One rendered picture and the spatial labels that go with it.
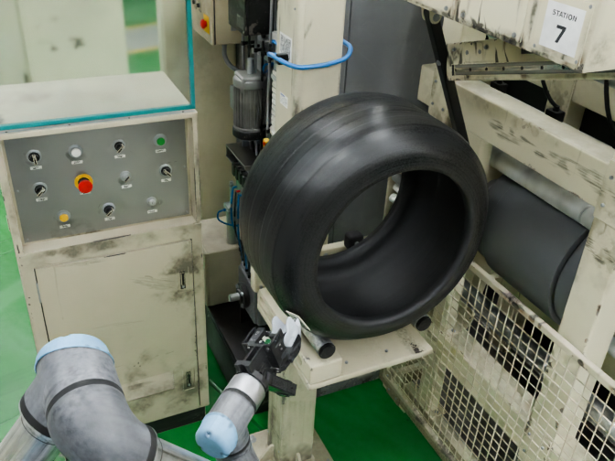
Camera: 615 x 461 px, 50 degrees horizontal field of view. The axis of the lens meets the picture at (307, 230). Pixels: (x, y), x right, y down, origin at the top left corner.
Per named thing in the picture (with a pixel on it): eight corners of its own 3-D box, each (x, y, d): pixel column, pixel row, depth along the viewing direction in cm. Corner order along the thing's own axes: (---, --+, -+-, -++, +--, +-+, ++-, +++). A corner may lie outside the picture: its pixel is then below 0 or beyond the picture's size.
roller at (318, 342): (280, 266, 186) (280, 279, 188) (265, 270, 184) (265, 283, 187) (337, 342, 159) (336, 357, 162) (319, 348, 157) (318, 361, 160)
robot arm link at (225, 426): (197, 455, 124) (188, 427, 120) (226, 411, 132) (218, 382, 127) (232, 468, 121) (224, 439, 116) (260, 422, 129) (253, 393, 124)
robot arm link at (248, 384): (262, 416, 128) (229, 412, 132) (273, 399, 131) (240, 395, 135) (248, 389, 124) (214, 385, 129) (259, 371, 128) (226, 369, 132)
